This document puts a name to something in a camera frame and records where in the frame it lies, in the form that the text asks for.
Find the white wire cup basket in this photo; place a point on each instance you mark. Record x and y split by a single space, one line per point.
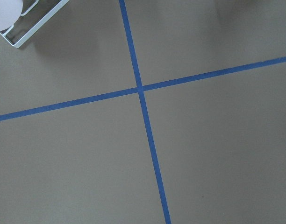
34 14

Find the pink cup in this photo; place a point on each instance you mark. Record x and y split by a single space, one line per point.
10 11

